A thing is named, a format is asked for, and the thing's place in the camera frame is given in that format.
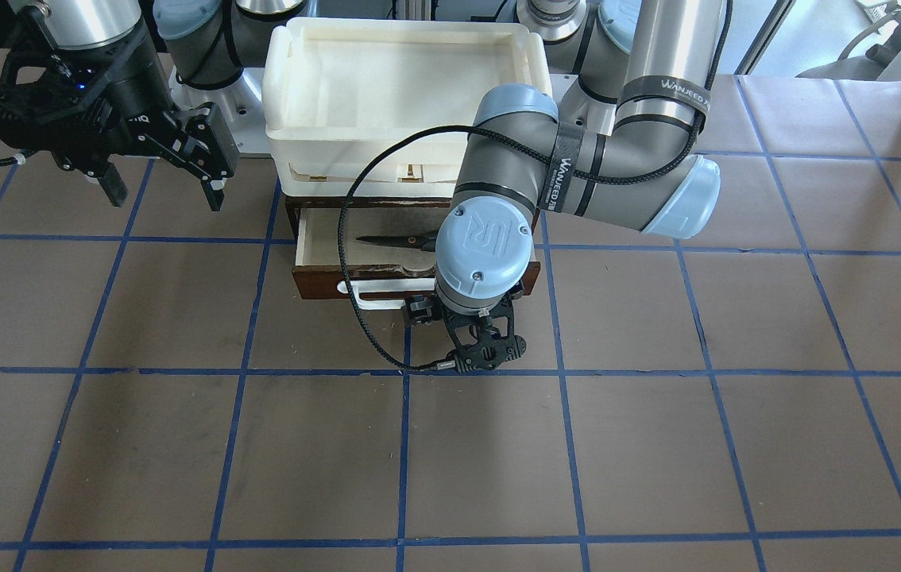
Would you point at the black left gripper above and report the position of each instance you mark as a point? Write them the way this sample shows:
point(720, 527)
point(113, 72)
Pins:
point(419, 311)

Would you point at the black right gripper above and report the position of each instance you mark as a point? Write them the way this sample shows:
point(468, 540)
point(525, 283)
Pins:
point(135, 90)

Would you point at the wooden drawer white handle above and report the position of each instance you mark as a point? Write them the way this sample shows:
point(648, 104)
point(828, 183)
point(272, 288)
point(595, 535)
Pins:
point(378, 273)

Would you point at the orange grey scissors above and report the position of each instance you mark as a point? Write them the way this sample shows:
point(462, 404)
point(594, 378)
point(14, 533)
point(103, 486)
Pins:
point(421, 241)

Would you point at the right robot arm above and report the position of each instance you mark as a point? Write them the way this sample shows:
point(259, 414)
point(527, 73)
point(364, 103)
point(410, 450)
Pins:
point(214, 51)

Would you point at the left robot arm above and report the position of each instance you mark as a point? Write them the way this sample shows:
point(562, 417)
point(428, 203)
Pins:
point(619, 147)

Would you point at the dark brown drawer cabinet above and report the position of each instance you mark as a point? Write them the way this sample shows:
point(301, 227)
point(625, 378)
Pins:
point(411, 202)

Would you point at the white plastic tray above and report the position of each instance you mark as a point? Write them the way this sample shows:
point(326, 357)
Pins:
point(336, 92)

